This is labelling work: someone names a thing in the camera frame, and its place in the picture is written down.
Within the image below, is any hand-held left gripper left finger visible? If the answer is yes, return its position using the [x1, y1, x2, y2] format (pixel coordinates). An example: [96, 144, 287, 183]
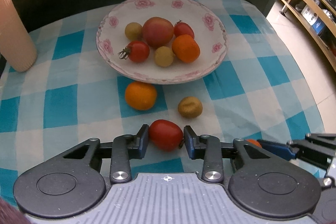
[63, 124, 150, 184]

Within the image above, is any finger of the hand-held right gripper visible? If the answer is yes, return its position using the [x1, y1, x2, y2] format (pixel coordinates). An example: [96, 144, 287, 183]
[257, 133, 336, 169]

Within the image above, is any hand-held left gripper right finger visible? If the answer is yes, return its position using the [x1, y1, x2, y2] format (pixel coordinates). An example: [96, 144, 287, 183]
[183, 125, 273, 183]

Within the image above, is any olive green round fruit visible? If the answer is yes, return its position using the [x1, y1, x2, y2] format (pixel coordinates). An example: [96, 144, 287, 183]
[178, 97, 203, 118]

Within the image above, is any white floral rimmed plate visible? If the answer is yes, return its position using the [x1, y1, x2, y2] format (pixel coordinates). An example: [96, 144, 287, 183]
[96, 0, 228, 85]

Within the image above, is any red cherry tomato with stem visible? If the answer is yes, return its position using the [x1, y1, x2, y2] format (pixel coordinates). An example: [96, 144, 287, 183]
[118, 41, 150, 63]

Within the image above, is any large red tomato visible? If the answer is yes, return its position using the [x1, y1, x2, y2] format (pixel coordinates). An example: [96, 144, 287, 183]
[142, 17, 174, 48]

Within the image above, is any blue white checkered cloth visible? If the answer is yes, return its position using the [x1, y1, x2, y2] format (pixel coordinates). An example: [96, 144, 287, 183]
[0, 0, 327, 211]

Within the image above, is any blue white box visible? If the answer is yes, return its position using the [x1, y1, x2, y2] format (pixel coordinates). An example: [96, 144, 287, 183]
[311, 17, 326, 35]

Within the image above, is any wooden media cabinet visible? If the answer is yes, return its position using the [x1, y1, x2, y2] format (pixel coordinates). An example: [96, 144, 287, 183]
[278, 0, 336, 72]

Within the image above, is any person's dark red clothing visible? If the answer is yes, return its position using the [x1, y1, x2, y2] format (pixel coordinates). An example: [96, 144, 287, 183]
[0, 199, 28, 224]

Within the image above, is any pink ribbed cylinder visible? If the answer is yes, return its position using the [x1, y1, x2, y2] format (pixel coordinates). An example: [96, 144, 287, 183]
[0, 0, 37, 72]

